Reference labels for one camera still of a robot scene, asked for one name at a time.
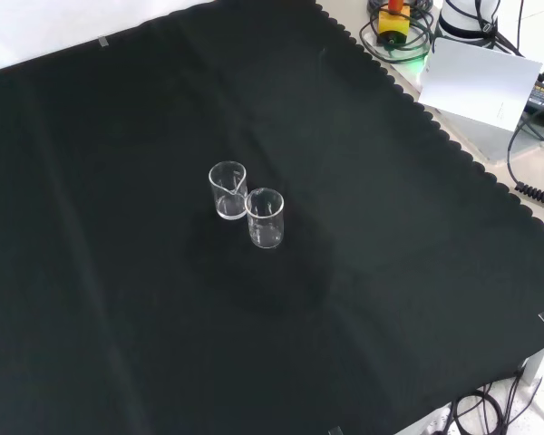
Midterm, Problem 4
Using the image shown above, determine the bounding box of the black floor cable bundle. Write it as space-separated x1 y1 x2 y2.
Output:
447 375 544 435

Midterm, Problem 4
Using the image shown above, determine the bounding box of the green and black cable loop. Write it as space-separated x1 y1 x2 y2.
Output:
358 7 437 63

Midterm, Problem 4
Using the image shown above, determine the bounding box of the clear glass beaker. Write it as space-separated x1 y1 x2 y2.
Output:
208 159 248 222
244 187 286 250

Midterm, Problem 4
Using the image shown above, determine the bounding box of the thin black cable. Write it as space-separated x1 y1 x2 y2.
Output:
506 107 544 183

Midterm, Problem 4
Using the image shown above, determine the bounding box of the yellow stop button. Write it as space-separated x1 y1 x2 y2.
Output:
377 0 412 47

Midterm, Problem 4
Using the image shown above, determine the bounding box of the pale power strip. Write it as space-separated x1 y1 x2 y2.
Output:
425 404 455 435

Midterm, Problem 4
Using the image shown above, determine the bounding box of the white metal bracket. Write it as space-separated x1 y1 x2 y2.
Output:
520 337 544 387

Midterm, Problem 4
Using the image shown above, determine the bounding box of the black coiled cable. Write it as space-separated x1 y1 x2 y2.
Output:
513 156 544 210

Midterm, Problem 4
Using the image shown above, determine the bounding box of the black scalloped bench cloth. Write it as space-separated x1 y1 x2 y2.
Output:
0 0 544 435

